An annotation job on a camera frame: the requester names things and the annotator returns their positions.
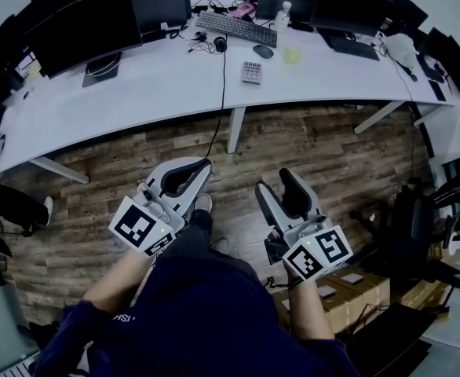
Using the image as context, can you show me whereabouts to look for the person's left forearm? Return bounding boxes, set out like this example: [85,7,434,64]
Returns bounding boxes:
[82,247,155,313]

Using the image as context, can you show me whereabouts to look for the person's black trousers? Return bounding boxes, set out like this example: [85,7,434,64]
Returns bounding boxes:
[166,208,261,282]

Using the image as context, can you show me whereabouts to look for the flat black wireless mouse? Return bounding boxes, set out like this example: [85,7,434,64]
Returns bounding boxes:
[252,44,275,60]

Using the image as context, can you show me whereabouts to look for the thin black tangled cable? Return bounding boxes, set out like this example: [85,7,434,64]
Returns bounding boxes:
[186,39,217,56]

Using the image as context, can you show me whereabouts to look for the person's shoe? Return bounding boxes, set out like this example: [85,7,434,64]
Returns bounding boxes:
[193,193,214,214]
[210,236,231,254]

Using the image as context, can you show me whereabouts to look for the pink pouch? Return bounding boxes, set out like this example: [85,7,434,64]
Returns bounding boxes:
[229,1,257,19]

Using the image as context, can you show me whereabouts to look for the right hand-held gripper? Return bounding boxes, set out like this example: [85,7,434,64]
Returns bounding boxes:
[254,167,353,282]

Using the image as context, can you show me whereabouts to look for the long black mouse cable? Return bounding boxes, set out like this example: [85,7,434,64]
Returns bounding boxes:
[204,37,228,160]

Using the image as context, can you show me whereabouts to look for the short black keyboard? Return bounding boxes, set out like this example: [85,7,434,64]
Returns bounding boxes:
[318,27,381,61]

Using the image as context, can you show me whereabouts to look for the person's left shoe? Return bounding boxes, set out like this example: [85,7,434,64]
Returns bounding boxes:
[193,193,214,214]

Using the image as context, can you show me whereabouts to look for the person's right shoe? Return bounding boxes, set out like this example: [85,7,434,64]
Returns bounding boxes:
[210,236,231,254]

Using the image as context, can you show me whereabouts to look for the clear plastic bottle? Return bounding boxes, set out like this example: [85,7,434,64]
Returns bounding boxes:
[273,1,293,34]

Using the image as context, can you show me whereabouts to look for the white desk leg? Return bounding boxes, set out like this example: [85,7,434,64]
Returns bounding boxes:
[29,156,91,184]
[226,107,247,155]
[353,101,406,135]

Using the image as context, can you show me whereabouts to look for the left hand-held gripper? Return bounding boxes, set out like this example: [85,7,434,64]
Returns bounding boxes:
[108,156,212,257]

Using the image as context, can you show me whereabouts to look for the black wrist strap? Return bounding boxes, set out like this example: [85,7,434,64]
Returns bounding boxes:
[265,275,301,290]

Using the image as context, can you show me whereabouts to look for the purple-keyed numeric keypad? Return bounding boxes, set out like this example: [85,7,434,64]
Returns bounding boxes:
[240,60,263,88]

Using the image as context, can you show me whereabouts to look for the black office chair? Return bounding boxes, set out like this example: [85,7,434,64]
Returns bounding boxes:
[349,188,460,290]

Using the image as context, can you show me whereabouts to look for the long black keyboard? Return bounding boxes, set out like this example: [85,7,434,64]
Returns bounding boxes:
[195,9,278,49]

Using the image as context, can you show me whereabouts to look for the black flat case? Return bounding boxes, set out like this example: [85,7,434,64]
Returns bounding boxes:
[347,302,439,377]

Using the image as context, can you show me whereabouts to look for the person's right forearm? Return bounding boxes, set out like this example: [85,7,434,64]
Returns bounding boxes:
[287,276,335,341]

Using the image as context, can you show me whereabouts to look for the white plastic bag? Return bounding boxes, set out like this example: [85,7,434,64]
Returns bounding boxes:
[382,33,418,68]

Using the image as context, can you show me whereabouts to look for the person's dark blue sweatshirt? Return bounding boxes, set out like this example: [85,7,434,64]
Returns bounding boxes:
[33,249,360,377]

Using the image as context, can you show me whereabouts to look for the green cup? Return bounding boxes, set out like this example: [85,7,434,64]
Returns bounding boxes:
[282,45,304,65]

